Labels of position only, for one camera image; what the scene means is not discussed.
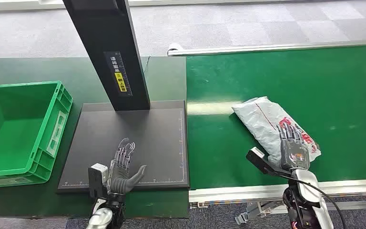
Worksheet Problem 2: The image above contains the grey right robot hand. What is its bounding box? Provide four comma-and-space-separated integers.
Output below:
276, 124, 311, 172

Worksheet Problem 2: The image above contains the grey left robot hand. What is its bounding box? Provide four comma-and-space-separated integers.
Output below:
108, 138, 147, 195

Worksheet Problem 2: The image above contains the grey poly mailer red print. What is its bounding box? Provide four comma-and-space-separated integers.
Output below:
232, 96, 322, 166

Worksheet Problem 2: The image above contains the green conveyor belt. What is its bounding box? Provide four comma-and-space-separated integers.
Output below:
185, 44, 366, 190

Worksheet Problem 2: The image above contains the black yellow column label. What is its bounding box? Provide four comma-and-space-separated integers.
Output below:
103, 51, 133, 97

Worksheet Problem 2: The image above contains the green plastic crate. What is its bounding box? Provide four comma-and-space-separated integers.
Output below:
0, 81, 74, 189

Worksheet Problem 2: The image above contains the black scanner column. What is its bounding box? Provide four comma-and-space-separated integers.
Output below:
62, 0, 151, 112

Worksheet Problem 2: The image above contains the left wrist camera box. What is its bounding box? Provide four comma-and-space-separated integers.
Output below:
88, 163, 110, 199

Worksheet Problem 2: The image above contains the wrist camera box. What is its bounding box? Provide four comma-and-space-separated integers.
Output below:
245, 146, 292, 177
88, 163, 110, 199

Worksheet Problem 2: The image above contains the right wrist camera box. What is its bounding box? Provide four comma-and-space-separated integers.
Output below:
245, 146, 292, 177

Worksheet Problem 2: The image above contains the black scanner base plate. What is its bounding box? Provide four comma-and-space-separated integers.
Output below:
56, 100, 191, 194

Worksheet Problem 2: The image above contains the wide aluminium conveyor rail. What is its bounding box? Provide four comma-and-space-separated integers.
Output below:
188, 178, 366, 204

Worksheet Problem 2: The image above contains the grey metal conveyor bracket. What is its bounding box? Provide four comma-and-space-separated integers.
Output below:
235, 201, 283, 226

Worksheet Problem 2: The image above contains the long aluminium conveyor rail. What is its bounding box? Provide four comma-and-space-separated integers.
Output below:
167, 39, 366, 58

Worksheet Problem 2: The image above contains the thin dark wire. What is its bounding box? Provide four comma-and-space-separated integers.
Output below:
143, 56, 152, 75

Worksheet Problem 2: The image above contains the white rail end cap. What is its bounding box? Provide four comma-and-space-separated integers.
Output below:
168, 42, 184, 53

